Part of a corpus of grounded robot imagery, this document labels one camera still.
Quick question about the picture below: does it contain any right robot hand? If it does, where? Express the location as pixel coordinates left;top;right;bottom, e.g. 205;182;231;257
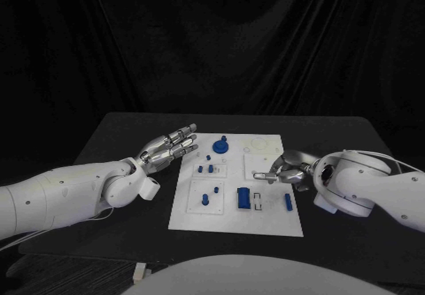
252;149;323;192

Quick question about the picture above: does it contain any white task board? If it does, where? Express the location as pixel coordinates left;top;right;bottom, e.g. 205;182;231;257
167;133;304;238

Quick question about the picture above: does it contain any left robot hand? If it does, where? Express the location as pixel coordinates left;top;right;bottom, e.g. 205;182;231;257
134;123;199;175

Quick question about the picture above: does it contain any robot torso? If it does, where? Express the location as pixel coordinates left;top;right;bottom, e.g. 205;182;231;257
121;254;398;295

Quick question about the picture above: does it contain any white cable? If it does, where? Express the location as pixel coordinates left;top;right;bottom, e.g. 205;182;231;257
343;149;425;174
0;206;114;252

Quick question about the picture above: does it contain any large blue block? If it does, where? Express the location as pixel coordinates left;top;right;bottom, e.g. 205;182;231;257
237;187;252;210

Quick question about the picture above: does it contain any small white block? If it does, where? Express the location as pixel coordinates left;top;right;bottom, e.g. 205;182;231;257
133;262;153;285

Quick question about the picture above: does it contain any blue gear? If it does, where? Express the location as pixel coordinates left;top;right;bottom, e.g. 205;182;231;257
212;139;231;154

